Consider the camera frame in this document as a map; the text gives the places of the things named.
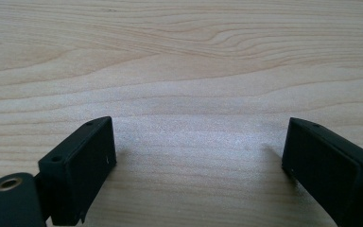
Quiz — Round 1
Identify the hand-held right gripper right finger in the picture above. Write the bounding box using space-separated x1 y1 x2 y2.
281 116 363 227

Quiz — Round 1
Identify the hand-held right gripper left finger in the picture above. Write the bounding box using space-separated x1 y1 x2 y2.
37 115 118 227

